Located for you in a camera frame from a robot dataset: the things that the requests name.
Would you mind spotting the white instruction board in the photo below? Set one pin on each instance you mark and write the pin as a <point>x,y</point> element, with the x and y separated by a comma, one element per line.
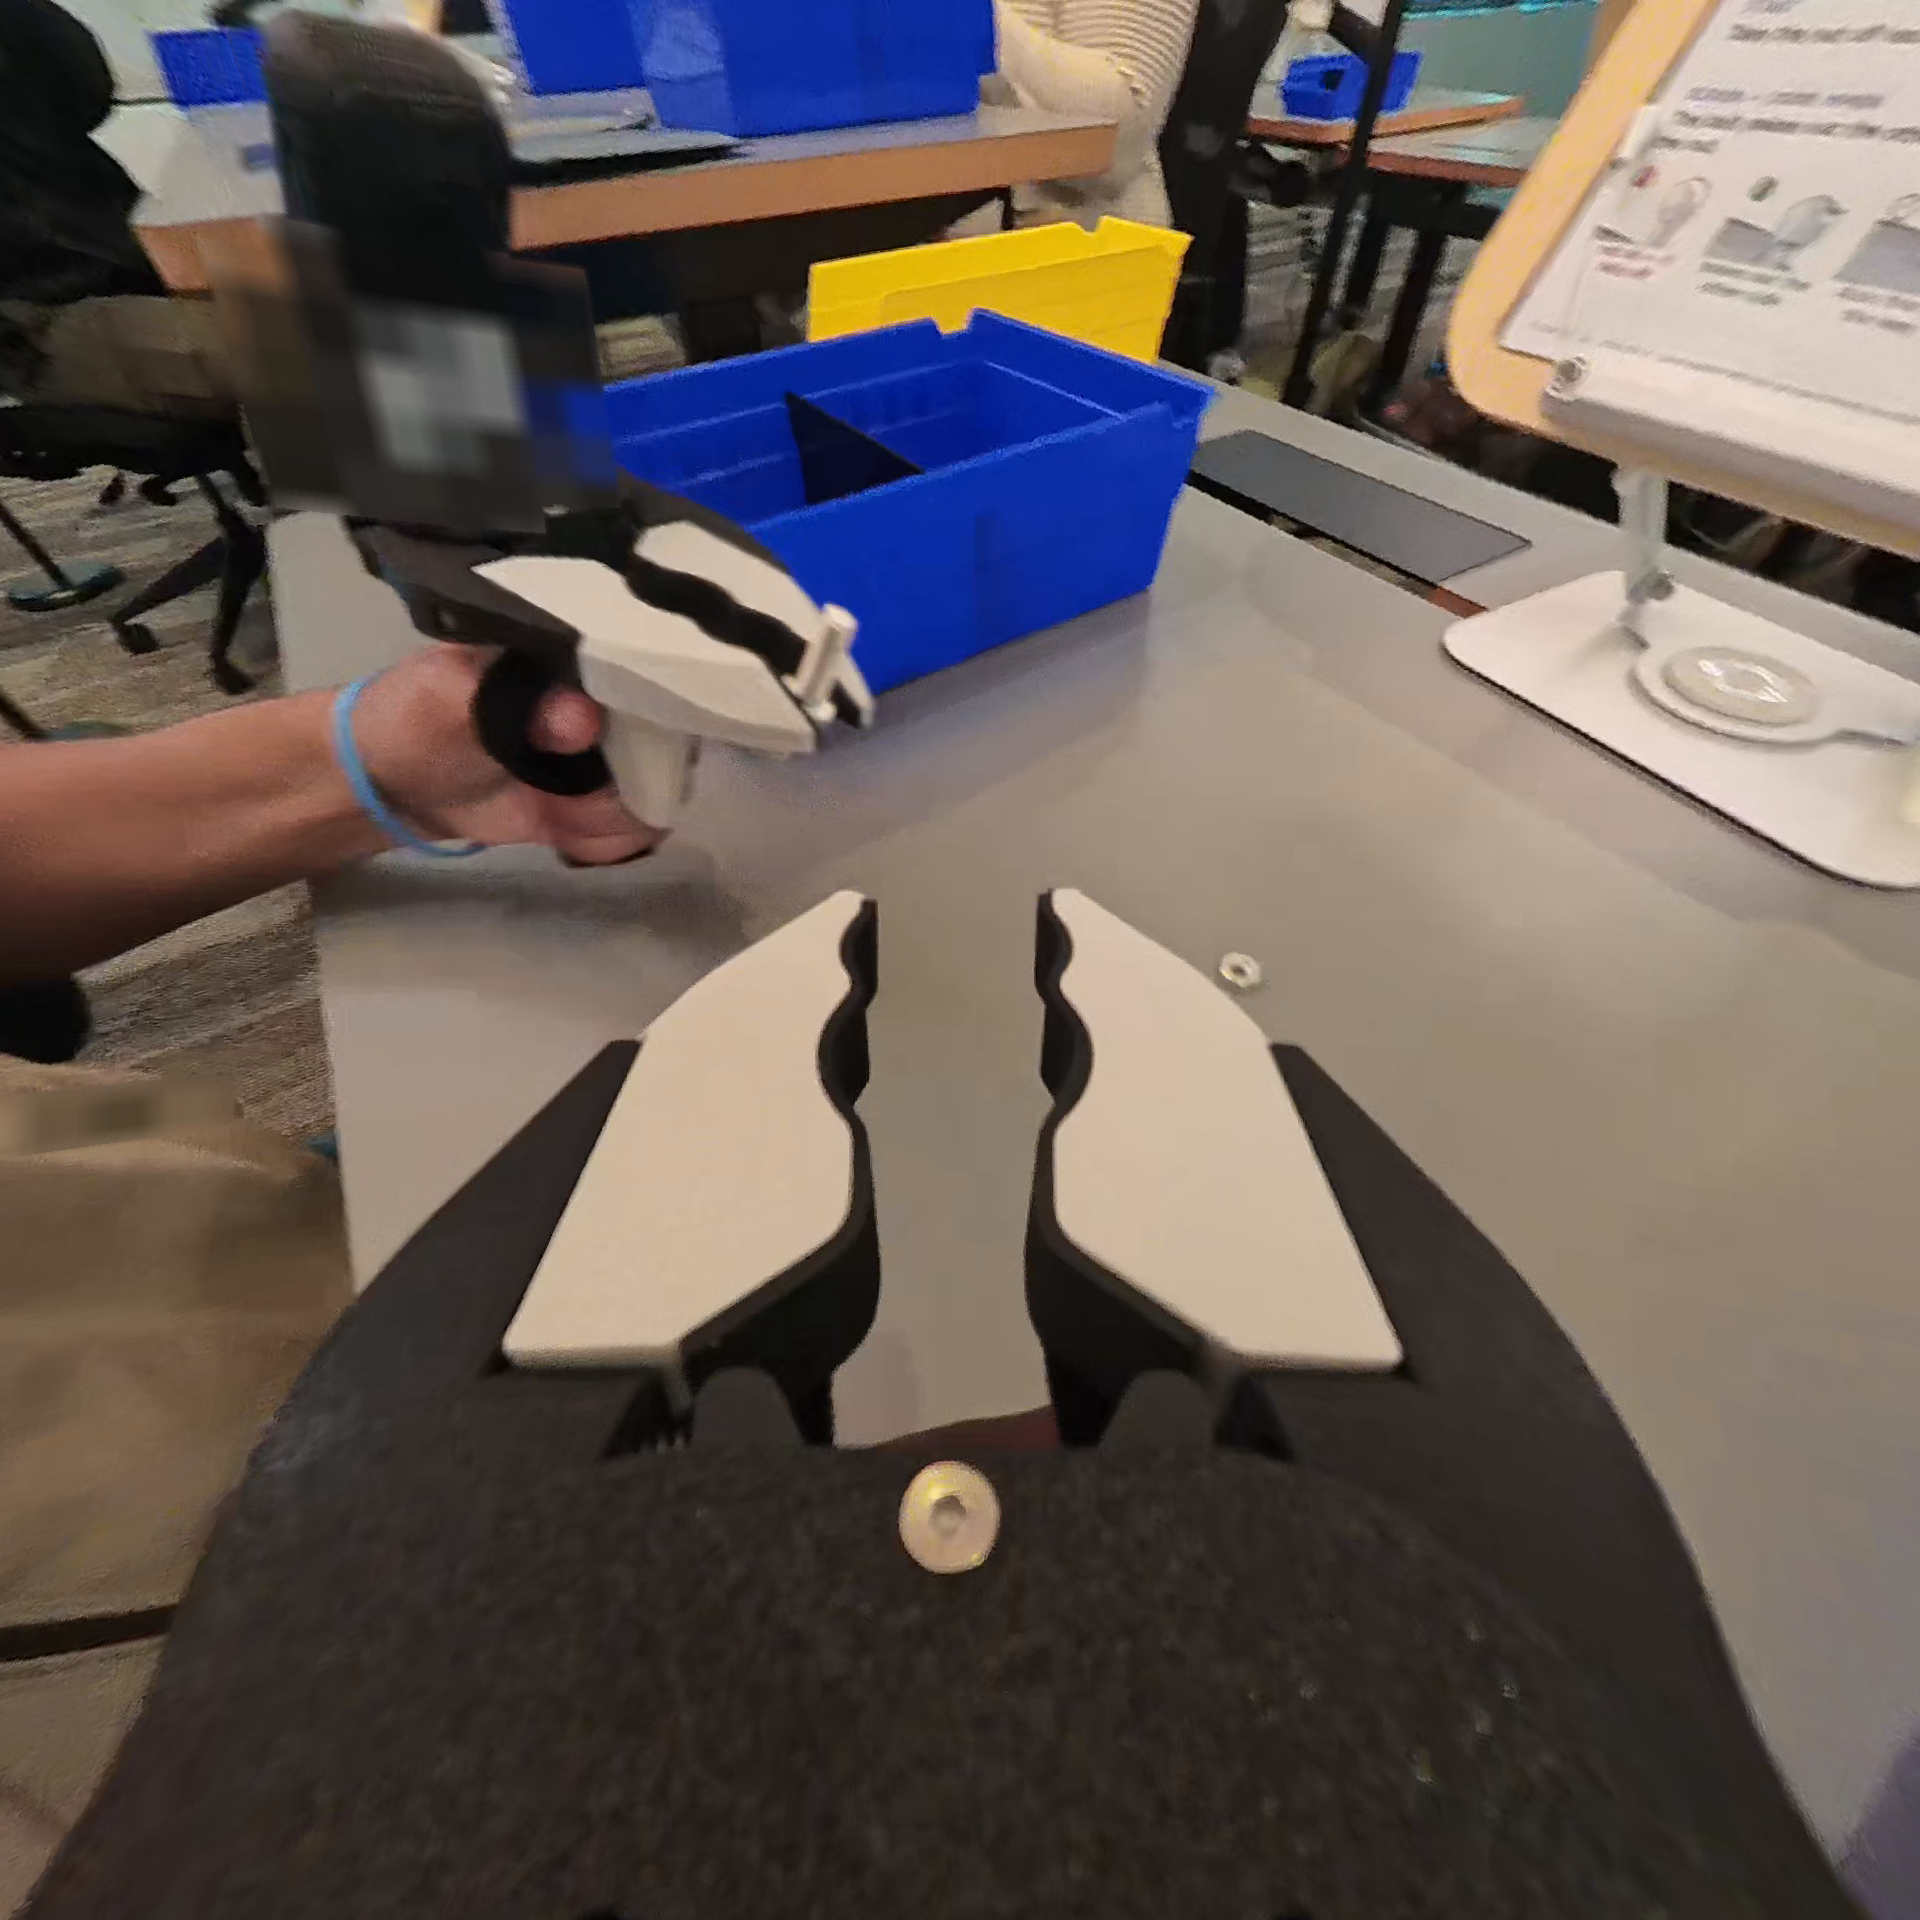
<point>1773,210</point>

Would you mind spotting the person's left hand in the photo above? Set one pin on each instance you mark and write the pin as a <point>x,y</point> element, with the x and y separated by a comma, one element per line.
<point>450,751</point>

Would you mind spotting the small blue storage bin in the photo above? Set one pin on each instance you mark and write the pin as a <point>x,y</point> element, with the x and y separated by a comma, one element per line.
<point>210,59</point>
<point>573,38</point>
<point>1351,83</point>

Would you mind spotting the person's right hand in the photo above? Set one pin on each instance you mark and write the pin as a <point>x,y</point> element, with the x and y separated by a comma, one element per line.
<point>977,1437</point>

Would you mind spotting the yellow storage bin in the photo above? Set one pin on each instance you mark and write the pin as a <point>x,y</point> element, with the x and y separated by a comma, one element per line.
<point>1019,287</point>

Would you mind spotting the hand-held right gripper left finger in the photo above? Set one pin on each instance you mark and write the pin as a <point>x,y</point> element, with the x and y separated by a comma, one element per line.
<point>690,1200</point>

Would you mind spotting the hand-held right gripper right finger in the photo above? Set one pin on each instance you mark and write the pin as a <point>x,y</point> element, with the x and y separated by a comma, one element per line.
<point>1216,1200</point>

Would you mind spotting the person's left forearm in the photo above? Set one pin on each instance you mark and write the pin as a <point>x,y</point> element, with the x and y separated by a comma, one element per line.
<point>182,826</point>

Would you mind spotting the brown wooden desk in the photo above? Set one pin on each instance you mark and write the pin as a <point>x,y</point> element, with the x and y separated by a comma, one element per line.
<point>781,175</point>

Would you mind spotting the instruction sheet on stand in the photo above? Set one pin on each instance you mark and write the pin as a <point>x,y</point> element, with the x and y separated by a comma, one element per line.
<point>1487,331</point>

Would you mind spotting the blue divided storage bin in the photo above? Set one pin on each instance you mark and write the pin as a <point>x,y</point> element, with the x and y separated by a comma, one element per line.
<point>990,511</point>

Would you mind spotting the brown wooden table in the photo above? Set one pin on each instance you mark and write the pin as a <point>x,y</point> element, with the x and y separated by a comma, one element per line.
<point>1411,127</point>

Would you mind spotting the blue wristband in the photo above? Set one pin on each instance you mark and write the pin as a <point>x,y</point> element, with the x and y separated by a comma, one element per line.
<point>367,781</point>

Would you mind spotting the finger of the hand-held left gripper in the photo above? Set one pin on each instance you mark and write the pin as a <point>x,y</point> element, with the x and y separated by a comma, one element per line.
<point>645,646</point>
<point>767,615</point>

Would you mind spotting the silver hex nut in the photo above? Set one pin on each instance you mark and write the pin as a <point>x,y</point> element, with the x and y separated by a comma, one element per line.
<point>1239,969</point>

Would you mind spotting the dark flat tablet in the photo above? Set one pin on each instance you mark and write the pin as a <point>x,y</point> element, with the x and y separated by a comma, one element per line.
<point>1365,511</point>

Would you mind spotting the silver bolt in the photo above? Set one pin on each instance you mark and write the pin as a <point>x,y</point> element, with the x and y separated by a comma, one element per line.
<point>841,654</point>

